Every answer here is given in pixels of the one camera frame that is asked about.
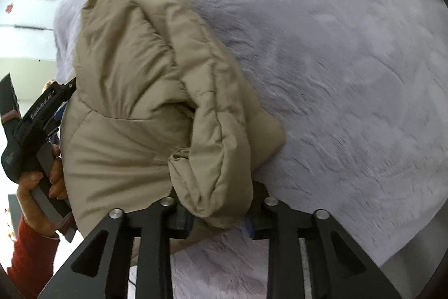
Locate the red wardrobe sticker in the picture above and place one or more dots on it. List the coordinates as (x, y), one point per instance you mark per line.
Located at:
(9, 7)

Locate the white wardrobe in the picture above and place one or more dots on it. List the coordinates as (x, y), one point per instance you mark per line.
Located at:
(31, 15)

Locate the person's left hand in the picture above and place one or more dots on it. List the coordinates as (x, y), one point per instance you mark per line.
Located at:
(57, 176)

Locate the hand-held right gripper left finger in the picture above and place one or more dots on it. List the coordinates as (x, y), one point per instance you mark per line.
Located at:
(182, 222)

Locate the person's red-sleeved left forearm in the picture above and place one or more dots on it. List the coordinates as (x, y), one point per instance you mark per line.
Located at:
(31, 260)

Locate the lavender plush blanket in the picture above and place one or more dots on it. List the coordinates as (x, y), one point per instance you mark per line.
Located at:
(332, 74)

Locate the beige puffer jacket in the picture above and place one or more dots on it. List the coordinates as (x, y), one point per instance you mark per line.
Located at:
(140, 74)

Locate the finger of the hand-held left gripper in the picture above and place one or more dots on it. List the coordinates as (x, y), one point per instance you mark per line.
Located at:
(64, 87)

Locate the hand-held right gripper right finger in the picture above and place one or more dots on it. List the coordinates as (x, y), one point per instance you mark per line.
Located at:
(259, 215)

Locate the brown furry thing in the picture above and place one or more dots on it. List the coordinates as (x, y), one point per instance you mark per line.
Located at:
(48, 86)

